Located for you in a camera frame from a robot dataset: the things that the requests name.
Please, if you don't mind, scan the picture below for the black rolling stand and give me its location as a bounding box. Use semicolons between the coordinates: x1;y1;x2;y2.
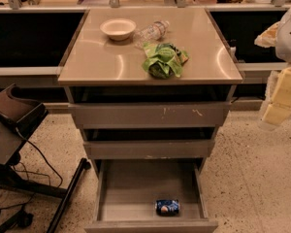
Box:
0;84;90;233

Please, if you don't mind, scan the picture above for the middle grey drawer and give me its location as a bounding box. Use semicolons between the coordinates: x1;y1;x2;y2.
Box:
83;140;214;159

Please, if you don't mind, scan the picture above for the clear plastic water bottle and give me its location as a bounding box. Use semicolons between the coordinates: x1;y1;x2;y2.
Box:
133;20;170;48

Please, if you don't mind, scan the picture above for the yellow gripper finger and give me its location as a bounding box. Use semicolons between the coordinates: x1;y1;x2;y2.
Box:
254;22;279;48
258;64;291;131

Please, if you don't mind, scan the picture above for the bottom grey open drawer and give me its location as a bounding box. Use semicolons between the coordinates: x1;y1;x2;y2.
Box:
84;159;218;233

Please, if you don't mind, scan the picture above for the white paper bowl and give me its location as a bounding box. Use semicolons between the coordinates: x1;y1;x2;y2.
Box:
100;18;137;41

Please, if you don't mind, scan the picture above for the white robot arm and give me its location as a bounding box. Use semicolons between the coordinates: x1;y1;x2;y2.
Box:
254;7;291;130

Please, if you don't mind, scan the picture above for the grey drawer cabinet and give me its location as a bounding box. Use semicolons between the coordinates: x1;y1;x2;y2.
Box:
58;7;242;233

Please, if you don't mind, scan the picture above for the black cable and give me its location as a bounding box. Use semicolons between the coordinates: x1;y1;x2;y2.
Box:
0;126;64;212

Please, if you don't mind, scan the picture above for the top grey drawer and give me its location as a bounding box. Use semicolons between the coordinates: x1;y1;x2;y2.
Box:
69;102;231;129

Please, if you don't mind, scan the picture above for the green chip bag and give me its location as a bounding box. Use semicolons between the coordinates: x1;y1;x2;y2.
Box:
142;43;189;80

